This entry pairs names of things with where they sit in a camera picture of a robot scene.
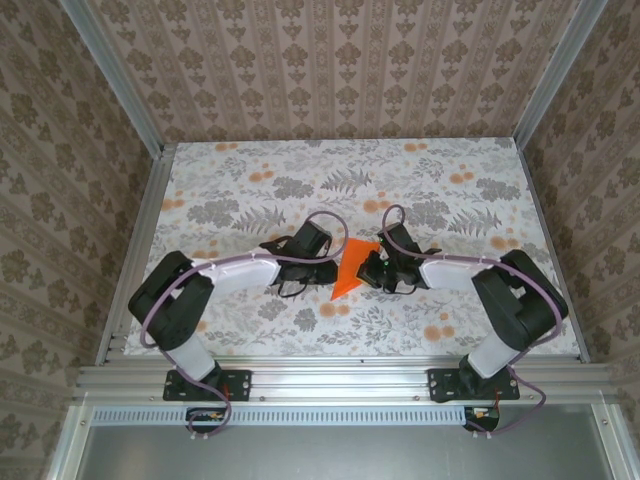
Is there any floral patterned table cover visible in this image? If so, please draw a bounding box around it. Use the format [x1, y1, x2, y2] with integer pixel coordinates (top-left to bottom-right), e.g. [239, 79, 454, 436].
[122, 138, 584, 359]

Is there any thin black left gripper cable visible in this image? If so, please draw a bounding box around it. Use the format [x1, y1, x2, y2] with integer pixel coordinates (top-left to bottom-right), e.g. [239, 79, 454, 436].
[277, 279, 314, 300]

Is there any aluminium front beam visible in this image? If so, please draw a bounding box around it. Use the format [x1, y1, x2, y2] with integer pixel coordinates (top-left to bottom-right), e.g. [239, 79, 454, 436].
[72, 360, 621, 405]

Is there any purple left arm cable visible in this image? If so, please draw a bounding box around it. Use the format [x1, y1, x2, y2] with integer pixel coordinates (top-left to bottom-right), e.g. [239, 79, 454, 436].
[139, 211, 350, 442]

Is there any aluminium corner post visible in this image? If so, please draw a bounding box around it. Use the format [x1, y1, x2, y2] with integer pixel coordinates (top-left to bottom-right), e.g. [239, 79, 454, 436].
[59, 0, 166, 156]
[512, 0, 611, 151]

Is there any grey metal panel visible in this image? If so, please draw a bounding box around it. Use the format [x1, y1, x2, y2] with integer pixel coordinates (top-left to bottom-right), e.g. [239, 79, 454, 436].
[74, 424, 615, 480]

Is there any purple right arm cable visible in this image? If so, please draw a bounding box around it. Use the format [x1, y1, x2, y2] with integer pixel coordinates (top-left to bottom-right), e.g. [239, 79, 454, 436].
[377, 204, 564, 441]

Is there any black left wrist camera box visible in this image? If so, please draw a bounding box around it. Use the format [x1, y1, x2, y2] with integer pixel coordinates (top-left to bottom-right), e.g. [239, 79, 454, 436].
[292, 222, 332, 257]

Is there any aluminium table side rail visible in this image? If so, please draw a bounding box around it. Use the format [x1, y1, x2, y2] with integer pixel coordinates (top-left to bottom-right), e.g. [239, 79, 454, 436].
[94, 143, 177, 366]
[514, 142, 592, 364]

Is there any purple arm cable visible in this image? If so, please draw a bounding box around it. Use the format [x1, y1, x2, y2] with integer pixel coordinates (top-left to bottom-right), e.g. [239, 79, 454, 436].
[377, 204, 564, 441]
[139, 211, 350, 442]

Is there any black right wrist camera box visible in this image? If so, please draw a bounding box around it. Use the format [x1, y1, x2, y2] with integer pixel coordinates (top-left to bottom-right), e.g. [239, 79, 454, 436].
[383, 223, 424, 256]

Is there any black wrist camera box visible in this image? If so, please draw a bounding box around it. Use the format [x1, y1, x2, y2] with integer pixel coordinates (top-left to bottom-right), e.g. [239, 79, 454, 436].
[292, 222, 332, 257]
[383, 223, 424, 256]

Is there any slotted grey cable duct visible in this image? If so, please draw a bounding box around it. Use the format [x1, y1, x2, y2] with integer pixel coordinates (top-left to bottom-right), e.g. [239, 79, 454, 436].
[92, 405, 474, 427]

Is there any aluminium lower frame rail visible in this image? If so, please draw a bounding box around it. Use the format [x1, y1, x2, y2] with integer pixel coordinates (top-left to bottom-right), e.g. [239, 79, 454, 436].
[592, 402, 640, 480]
[47, 403, 96, 480]

